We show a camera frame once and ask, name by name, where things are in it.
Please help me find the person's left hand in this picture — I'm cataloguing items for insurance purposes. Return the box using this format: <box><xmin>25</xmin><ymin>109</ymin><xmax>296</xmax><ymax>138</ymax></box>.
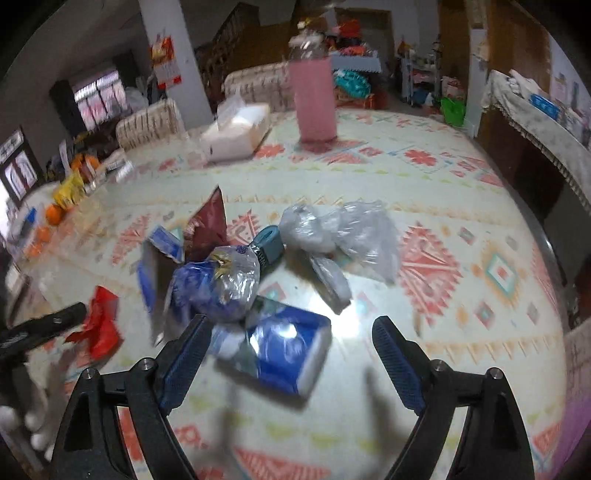
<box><xmin>0</xmin><ymin>404</ymin><xmax>51</xmax><ymax>462</ymax></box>

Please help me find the grey scalloped shelf cloth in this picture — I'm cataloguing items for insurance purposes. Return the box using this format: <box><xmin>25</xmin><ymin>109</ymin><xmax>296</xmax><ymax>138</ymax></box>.
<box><xmin>330</xmin><ymin>51</ymin><xmax>382</xmax><ymax>72</ymax></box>

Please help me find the chair with woven cover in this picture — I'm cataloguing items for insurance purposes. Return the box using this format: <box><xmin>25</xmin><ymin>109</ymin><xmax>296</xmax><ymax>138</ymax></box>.
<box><xmin>115</xmin><ymin>98</ymin><xmax>185</xmax><ymax>151</ymax></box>
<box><xmin>561</xmin><ymin>318</ymin><xmax>591</xmax><ymax>398</ymax></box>
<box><xmin>222</xmin><ymin>62</ymin><xmax>296</xmax><ymax>112</ymax></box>

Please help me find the white flat packet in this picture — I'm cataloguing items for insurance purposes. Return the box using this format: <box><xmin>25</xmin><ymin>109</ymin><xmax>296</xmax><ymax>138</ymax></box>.
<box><xmin>95</xmin><ymin>150</ymin><xmax>134</xmax><ymax>185</ymax></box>

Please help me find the white metal trolley rack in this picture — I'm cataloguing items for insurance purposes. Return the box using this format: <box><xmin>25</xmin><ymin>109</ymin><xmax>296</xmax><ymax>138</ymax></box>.
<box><xmin>399</xmin><ymin>46</ymin><xmax>439</xmax><ymax>107</ymax></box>

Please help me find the blue clear plastic bag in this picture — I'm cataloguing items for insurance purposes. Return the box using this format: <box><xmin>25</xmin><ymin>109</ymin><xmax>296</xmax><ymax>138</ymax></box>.
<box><xmin>152</xmin><ymin>244</ymin><xmax>262</xmax><ymax>347</ymax></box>

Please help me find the wooden staircase railing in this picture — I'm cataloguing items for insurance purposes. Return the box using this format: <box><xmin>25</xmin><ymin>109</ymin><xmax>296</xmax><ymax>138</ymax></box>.
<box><xmin>194</xmin><ymin>4</ymin><xmax>259</xmax><ymax>93</ymax></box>

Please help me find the maroon snack packet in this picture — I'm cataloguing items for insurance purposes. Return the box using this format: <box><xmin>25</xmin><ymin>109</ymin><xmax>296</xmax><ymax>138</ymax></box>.
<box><xmin>182</xmin><ymin>185</ymin><xmax>229</xmax><ymax>264</ymax></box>

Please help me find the teal bag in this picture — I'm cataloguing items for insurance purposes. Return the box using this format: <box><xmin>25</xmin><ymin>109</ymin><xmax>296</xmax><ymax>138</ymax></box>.
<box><xmin>335</xmin><ymin>69</ymin><xmax>370</xmax><ymax>95</ymax></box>

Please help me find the white plastic bag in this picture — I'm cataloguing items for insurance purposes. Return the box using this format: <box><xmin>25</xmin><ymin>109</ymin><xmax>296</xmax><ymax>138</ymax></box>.
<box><xmin>124</xmin><ymin>88</ymin><xmax>148</xmax><ymax>114</ymax></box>

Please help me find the white plastic packet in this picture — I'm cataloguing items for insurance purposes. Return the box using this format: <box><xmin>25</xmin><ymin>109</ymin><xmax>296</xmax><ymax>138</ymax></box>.
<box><xmin>508</xmin><ymin>69</ymin><xmax>543</xmax><ymax>93</ymax></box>

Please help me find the blue white box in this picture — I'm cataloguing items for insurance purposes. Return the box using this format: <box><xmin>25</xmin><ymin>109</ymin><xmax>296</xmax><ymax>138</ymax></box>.
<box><xmin>137</xmin><ymin>225</ymin><xmax>185</xmax><ymax>319</ymax></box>

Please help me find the white tissue box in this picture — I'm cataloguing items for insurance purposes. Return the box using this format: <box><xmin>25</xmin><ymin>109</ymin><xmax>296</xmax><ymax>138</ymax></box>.
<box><xmin>199</xmin><ymin>99</ymin><xmax>272</xmax><ymax>162</ymax></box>

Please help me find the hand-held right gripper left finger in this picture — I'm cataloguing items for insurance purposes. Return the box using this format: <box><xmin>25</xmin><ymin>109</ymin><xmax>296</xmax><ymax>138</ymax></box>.
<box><xmin>50</xmin><ymin>314</ymin><xmax>214</xmax><ymax>480</ymax></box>

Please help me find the yellow snack packet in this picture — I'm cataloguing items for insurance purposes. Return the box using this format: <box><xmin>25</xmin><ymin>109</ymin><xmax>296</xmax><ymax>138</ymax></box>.
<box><xmin>53</xmin><ymin>173</ymin><xmax>90</xmax><ymax>208</ymax></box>

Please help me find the blue tissue pack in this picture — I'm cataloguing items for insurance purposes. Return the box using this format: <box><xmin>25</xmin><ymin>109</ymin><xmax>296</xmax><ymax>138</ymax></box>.
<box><xmin>530</xmin><ymin>93</ymin><xmax>561</xmax><ymax>120</ymax></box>

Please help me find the wooden door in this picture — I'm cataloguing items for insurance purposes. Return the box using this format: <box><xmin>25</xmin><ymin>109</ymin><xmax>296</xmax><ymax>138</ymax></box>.
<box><xmin>471</xmin><ymin>0</ymin><xmax>550</xmax><ymax>139</ymax></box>

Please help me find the red wall calendar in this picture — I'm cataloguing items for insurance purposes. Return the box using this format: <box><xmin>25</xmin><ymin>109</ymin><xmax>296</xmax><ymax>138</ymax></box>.
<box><xmin>150</xmin><ymin>34</ymin><xmax>182</xmax><ymax>90</ymax></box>

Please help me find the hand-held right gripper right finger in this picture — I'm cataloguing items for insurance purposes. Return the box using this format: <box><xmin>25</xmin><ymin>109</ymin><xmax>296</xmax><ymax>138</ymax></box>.
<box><xmin>372</xmin><ymin>316</ymin><xmax>536</xmax><ymax>480</ymax></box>

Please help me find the green bag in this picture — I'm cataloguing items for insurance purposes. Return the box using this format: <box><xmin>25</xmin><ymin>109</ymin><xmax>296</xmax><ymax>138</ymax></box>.
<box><xmin>440</xmin><ymin>96</ymin><xmax>466</xmax><ymax>127</ymax></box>

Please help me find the dark wooden side table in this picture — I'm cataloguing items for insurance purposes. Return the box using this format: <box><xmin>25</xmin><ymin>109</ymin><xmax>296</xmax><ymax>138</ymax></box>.
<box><xmin>478</xmin><ymin>106</ymin><xmax>573</xmax><ymax>222</ymax></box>

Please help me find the small teal box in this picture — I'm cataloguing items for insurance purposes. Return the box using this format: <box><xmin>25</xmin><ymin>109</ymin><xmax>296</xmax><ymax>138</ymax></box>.
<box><xmin>252</xmin><ymin>225</ymin><xmax>287</xmax><ymax>271</ymax></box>

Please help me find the patterned tablecloth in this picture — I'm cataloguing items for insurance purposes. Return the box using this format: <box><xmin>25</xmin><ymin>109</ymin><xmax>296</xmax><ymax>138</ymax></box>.
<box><xmin>0</xmin><ymin>106</ymin><xmax>573</xmax><ymax>480</ymax></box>

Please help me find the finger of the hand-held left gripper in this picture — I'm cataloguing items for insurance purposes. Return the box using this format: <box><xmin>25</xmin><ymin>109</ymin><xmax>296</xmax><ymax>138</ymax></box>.
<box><xmin>0</xmin><ymin>302</ymin><xmax>88</xmax><ymax>363</ymax></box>

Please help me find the blue and white tissue packet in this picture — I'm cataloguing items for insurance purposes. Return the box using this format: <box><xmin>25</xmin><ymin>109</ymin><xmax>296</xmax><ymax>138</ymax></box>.
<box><xmin>210</xmin><ymin>295</ymin><xmax>333</xmax><ymax>398</ymax></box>

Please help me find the window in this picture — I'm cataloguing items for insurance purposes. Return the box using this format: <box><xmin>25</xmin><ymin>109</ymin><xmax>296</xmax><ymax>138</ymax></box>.
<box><xmin>74</xmin><ymin>69</ymin><xmax>130</xmax><ymax>130</ymax></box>

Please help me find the red paper bag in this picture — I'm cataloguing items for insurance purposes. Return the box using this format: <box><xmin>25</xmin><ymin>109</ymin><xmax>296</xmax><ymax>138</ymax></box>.
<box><xmin>65</xmin><ymin>285</ymin><xmax>124</xmax><ymax>361</ymax></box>

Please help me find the pink plastic bottle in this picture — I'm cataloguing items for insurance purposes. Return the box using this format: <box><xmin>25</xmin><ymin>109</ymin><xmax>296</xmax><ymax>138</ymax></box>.
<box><xmin>287</xmin><ymin>30</ymin><xmax>339</xmax><ymax>144</ymax></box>

